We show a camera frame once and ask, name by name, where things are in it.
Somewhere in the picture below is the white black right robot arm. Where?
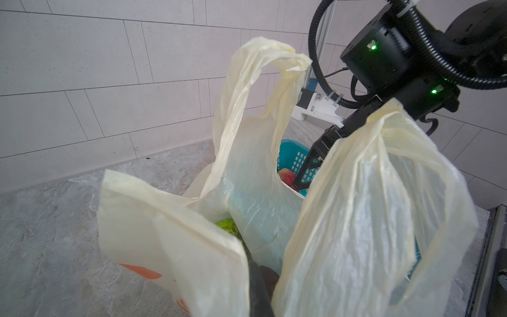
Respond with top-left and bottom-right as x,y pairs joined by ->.
293,1 -> 506,190

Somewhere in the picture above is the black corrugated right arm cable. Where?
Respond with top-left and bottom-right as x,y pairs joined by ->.
308,0 -> 507,110

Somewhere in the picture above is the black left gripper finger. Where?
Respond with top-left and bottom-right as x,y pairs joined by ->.
243,244 -> 275,317

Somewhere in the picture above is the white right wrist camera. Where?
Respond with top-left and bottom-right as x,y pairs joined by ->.
291,88 -> 344,128

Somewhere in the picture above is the grey aluminium corner post right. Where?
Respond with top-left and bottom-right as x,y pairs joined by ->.
302,0 -> 337,92

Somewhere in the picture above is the bright green custard apple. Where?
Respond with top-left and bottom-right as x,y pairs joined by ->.
215,219 -> 242,240

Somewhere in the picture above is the yellow printed plastic bag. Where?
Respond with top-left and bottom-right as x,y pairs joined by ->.
97,37 -> 478,316

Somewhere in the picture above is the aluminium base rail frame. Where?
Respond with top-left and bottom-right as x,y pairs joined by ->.
465,205 -> 506,316

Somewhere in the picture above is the red pink apple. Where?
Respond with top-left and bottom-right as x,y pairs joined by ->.
278,169 -> 296,190

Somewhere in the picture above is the teal plastic basket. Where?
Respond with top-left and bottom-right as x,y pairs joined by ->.
277,139 -> 310,196

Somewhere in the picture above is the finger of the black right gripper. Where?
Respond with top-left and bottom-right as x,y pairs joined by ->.
294,138 -> 337,190

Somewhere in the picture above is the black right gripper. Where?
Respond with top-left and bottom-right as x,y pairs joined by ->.
316,4 -> 460,140

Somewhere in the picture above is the dark avocado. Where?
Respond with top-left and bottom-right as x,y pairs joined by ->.
259,265 -> 279,299

